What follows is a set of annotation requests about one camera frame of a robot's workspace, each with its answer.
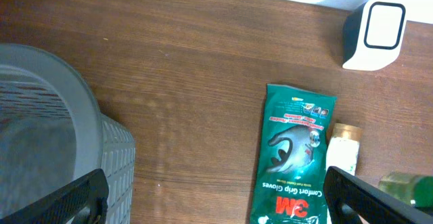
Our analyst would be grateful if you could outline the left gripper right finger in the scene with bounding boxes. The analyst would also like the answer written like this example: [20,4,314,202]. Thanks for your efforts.
[323,166,432,224]

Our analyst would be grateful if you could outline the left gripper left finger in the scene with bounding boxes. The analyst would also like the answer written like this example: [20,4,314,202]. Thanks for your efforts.
[1,169,109,223]

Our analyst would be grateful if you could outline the green lid jar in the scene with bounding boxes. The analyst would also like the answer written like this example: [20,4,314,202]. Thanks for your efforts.
[378,172,432,209]

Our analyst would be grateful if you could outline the white cream tube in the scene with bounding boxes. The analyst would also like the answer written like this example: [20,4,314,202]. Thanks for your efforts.
[326,123,363,176]

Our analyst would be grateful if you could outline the green 3M gloves packet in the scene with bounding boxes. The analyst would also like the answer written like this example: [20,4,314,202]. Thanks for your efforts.
[249,84,337,223]

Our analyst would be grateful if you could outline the white barcode scanner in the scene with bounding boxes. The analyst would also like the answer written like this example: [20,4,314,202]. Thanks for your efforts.
[342,0,407,71]

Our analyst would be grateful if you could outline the grey plastic basket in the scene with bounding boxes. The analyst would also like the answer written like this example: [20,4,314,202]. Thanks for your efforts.
[1,43,136,223]

